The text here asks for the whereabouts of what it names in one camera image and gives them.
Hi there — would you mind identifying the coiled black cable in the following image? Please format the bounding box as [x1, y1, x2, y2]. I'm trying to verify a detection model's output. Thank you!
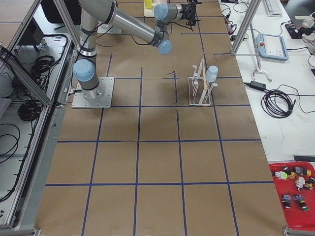
[261, 88, 296, 119]

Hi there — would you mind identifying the yellow cup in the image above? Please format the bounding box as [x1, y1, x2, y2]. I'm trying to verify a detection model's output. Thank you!
[144, 0, 153, 9]

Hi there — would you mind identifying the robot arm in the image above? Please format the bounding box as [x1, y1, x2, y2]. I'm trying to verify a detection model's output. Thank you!
[72, 0, 199, 100]

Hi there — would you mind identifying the brown paper table mat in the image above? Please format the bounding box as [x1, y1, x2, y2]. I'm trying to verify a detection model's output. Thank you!
[35, 0, 286, 236]

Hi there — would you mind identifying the light blue ikea cup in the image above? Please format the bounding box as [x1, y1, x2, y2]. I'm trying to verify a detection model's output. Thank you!
[206, 65, 219, 83]

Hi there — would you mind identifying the green handled reacher grabber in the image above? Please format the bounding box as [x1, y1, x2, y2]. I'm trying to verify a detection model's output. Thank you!
[250, 24, 272, 82]

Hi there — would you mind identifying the cream serving tray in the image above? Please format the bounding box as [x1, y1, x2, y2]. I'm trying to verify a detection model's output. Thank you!
[143, 4, 156, 18]

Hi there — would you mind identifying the black power adapter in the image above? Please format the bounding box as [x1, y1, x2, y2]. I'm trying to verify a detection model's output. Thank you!
[250, 81, 266, 91]

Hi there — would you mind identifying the blue teach pendant tablet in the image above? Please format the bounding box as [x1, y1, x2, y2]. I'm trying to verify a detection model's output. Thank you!
[256, 33, 288, 61]

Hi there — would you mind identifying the red tray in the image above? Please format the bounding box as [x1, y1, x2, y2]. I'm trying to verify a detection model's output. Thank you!
[269, 162, 315, 231]

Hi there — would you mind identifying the aluminium frame post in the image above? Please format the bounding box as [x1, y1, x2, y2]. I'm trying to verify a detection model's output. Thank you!
[231, 0, 261, 56]

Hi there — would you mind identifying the white wire cup rack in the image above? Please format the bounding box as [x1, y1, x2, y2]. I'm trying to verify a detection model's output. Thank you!
[188, 59, 218, 106]

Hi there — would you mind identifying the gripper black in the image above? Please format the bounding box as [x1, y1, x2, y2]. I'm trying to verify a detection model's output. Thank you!
[179, 2, 197, 26]

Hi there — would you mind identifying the white keyboard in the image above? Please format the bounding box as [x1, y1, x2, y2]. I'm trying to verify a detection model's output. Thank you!
[262, 0, 283, 17]

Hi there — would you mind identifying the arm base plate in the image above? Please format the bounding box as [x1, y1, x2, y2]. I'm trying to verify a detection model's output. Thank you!
[72, 77, 115, 109]
[97, 24, 122, 34]

